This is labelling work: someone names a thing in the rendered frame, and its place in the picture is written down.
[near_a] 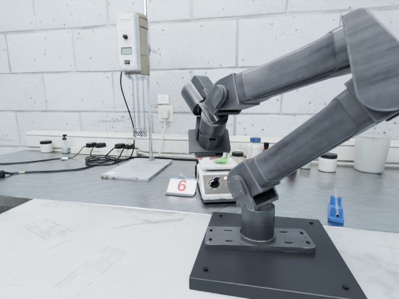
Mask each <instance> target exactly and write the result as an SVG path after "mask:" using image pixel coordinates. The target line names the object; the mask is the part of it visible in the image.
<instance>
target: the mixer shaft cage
mask: <svg viewBox="0 0 399 299"><path fill-rule="evenodd" d="M136 86H137V110H138V128H136V123H135V100H134V80H132V98H133V110H134V128H133V129H132V133H133V136H132V137H135V138H142V137H147V136H148V135H147V131H148V128H146V126H145V99H144V80H142V97H143V111H144V128H142V127H141V121H140V97H139V80H138V79H136Z"/></svg>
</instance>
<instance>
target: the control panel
mask: <svg viewBox="0 0 399 299"><path fill-rule="evenodd" d="M202 176H203V181H204V191H205V194H219V193H230V191H229V189H228V187H227V179H225V177H227V174H215V175H202ZM216 177H220V179H219V180H218V181H219V186H218V187H216V188H213V187H210V186H209V184H208V182H209V181H210V180H211V179H215V178H216Z"/></svg>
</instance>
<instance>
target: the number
mask: <svg viewBox="0 0 399 299"><path fill-rule="evenodd" d="M195 183H196V180H182V179H171V181H170V185H169V189H168V190H171V191H179V192H194V189H195Z"/></svg>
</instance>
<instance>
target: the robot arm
mask: <svg viewBox="0 0 399 299"><path fill-rule="evenodd" d="M341 19H342V23H343V25H342V26H339V27H337V28H335V29H333V30H331V31H329V32H328V33H327V34H326V35H324V36H322V37H321V38H319V39H317V40H315V41H313V42H311V43H309V44H307V45H305V46H303V47H300V48H298V49H296V50H294V51H292V52H290V53H287V54H285V55H283V56H281V57H279V58H277V59H274V60H272V61H270V62H267V63H265V64H263V65H260V66H257V67H255V68H250V69H247V70H244V71H242V72H240V73H238V74H237V73H232V74H230V75H228V76H226V77H223V78H221V79H219V80H217V81H216V82H215V83H214V84H213V83H212V82H211V80H210V79H209V77H206V76H200V75H194V76H193V78H192V79H191V81H190V82H188V83H187V84H185V85H184V86H183V88H182V90H181V96H182V97H183V99H184V100H185V102H186V103H187V105H188V107H189V108H190V110H191V112H192V113H193V114H194V115H195V116H197V119H196V125H195V129H189V130H188V143H189V154H191V153H195V158H196V159H199V160H202V159H203V157H209V158H210V160H213V159H217V158H222V157H223V153H224V152H228V154H229V153H230V151H231V147H230V139H229V131H228V130H227V129H226V124H227V121H228V118H229V115H234V114H239V113H240V112H241V111H242V110H245V109H248V108H251V107H254V106H258V105H260V103H261V102H263V101H267V100H269V99H270V98H272V97H275V96H278V95H280V94H284V93H288V92H290V91H293V90H297V89H299V88H302V87H306V86H309V85H312V84H315V83H317V82H321V81H324V80H326V79H330V78H335V77H340V76H343V75H348V74H352V78H351V79H349V80H348V81H347V82H345V83H344V85H345V86H346V89H345V90H344V91H342V92H341V93H340V94H339V95H337V96H336V97H334V98H333V99H332V100H331V101H330V102H329V104H328V105H327V106H325V107H324V108H323V109H322V110H321V111H319V112H318V113H317V114H315V115H314V116H312V117H311V118H310V119H308V120H307V121H306V122H304V123H303V124H301V125H300V126H299V127H297V128H296V129H295V130H293V131H292V132H290V133H289V134H288V135H286V136H285V137H284V138H282V139H281V140H279V141H278V142H277V143H275V144H274V145H273V146H271V147H270V148H269V149H266V150H265V151H263V152H261V153H259V154H258V155H256V156H254V157H253V158H250V159H247V160H243V161H241V162H240V163H239V164H238V165H236V166H235V167H234V168H232V169H231V170H230V171H229V173H228V175H227V187H228V189H229V191H230V193H231V195H232V198H233V199H234V198H235V201H236V205H237V206H240V207H242V210H241V227H215V226H209V227H207V230H206V237H205V247H206V248H207V249H214V250H246V251H263V252H295V253H315V247H316V245H315V244H314V243H313V241H312V240H311V238H310V237H309V236H308V234H307V232H306V231H305V230H303V229H297V228H274V221H275V205H274V204H273V203H272V202H274V201H276V200H278V193H277V191H276V189H275V186H277V185H279V184H280V183H281V182H280V180H283V179H284V178H286V177H287V176H288V175H290V174H292V173H293V172H295V171H296V170H298V169H300V168H302V167H303V166H305V165H307V164H309V163H310V162H312V161H313V160H316V159H317V158H319V157H320V156H322V155H324V154H326V153H328V152H329V151H331V150H333V149H334V148H336V147H338V146H339V145H341V144H343V143H345V142H346V141H349V140H350V139H352V138H354V137H355V136H357V135H359V134H361V133H363V132H365V131H366V130H368V129H370V128H372V127H374V126H375V125H377V124H379V123H381V122H383V121H386V122H389V121H390V120H393V119H394V118H396V117H397V116H399V38H398V37H397V36H396V35H395V34H394V33H393V32H392V31H391V30H390V29H388V28H387V27H386V26H385V25H384V24H383V23H382V22H381V21H380V20H379V19H378V18H376V17H375V16H374V15H373V14H372V13H371V12H370V11H369V10H368V9H367V8H364V7H358V8H355V9H353V10H351V11H349V12H346V13H344V14H343V15H342V16H341Z"/></svg>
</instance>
